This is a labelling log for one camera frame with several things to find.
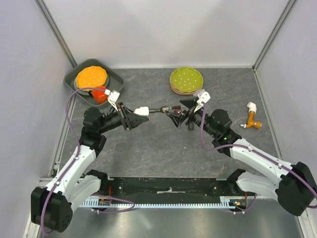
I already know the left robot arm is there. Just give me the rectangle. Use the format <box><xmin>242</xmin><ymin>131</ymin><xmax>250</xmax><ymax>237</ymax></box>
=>
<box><xmin>31</xmin><ymin>103</ymin><xmax>150</xmax><ymax>235</ymax></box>

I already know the orange polka dot plate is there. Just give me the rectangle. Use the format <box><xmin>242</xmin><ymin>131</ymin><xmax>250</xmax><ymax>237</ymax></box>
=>
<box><xmin>75</xmin><ymin>66</ymin><xmax>108</xmax><ymax>92</ymax></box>

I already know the white pvc elbow fitting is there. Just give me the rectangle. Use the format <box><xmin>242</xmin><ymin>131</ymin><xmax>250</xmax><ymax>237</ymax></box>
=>
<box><xmin>134</xmin><ymin>107</ymin><xmax>150</xmax><ymax>117</ymax></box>

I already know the green polka dot plate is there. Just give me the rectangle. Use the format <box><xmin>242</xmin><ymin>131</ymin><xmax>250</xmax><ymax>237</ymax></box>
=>
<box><xmin>170</xmin><ymin>67</ymin><xmax>204</xmax><ymax>92</ymax></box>

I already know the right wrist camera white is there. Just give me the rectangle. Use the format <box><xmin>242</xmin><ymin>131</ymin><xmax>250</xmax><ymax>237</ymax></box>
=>
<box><xmin>194</xmin><ymin>89</ymin><xmax>211</xmax><ymax>112</ymax></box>

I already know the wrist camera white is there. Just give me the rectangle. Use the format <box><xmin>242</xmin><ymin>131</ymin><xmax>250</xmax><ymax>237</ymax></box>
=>
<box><xmin>105</xmin><ymin>89</ymin><xmax>120</xmax><ymax>111</ymax></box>
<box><xmin>194</xmin><ymin>89</ymin><xmax>211</xmax><ymax>112</ymax></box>

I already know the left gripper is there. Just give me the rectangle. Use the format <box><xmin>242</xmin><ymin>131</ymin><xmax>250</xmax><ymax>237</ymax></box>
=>
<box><xmin>98</xmin><ymin>102</ymin><xmax>149</xmax><ymax>134</ymax></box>

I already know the dark grey metal faucet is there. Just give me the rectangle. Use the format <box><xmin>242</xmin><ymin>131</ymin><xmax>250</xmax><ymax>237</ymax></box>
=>
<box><xmin>149</xmin><ymin>105</ymin><xmax>178</xmax><ymax>114</ymax></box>

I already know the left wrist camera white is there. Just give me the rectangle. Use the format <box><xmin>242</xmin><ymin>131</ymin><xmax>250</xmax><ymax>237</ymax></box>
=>
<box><xmin>105</xmin><ymin>89</ymin><xmax>120</xmax><ymax>111</ymax></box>

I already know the orange faucet with white elbow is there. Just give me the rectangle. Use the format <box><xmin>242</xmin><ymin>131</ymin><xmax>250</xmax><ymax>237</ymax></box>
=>
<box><xmin>240</xmin><ymin>102</ymin><xmax>262</xmax><ymax>129</ymax></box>

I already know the small black connector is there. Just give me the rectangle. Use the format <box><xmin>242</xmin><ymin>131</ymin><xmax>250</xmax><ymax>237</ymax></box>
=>
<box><xmin>188</xmin><ymin>122</ymin><xmax>194</xmax><ymax>131</ymax></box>

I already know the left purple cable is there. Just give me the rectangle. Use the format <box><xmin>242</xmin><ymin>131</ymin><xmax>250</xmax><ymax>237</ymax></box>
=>
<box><xmin>39</xmin><ymin>87</ymin><xmax>136</xmax><ymax>235</ymax></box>

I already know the dark green square tray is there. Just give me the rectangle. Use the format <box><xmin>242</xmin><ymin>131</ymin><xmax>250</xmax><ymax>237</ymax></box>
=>
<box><xmin>63</xmin><ymin>59</ymin><xmax>125</xmax><ymax>108</ymax></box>

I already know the grey-green plate under orange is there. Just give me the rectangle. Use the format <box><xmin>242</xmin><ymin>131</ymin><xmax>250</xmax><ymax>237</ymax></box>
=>
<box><xmin>73</xmin><ymin>73</ymin><xmax>110</xmax><ymax>96</ymax></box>

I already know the orange mug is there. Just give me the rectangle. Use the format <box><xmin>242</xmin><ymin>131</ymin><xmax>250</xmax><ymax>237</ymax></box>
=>
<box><xmin>88</xmin><ymin>86</ymin><xmax>110</xmax><ymax>105</ymax></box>

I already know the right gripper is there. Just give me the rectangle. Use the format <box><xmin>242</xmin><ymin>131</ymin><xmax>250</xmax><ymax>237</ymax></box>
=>
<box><xmin>167</xmin><ymin>98</ymin><xmax>217</xmax><ymax>137</ymax></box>

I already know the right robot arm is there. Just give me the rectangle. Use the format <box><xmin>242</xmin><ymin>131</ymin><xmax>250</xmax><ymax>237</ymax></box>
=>
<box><xmin>167</xmin><ymin>99</ymin><xmax>317</xmax><ymax>216</ymax></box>

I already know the maroon faucet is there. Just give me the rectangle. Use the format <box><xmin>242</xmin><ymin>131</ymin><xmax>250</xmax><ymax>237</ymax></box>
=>
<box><xmin>173</xmin><ymin>106</ymin><xmax>182</xmax><ymax>116</ymax></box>

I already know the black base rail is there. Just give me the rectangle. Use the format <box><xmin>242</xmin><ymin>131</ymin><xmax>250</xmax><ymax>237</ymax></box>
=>
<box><xmin>107</xmin><ymin>177</ymin><xmax>244</xmax><ymax>205</ymax></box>

